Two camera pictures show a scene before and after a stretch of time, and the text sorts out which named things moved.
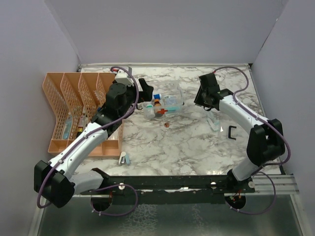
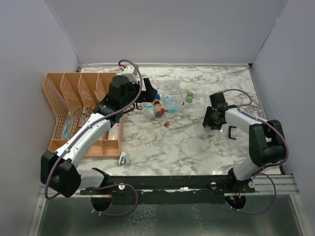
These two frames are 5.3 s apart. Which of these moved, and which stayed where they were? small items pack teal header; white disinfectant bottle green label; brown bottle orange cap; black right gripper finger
Moved: black right gripper finger
Stayed: white disinfectant bottle green label; small items pack teal header; brown bottle orange cap
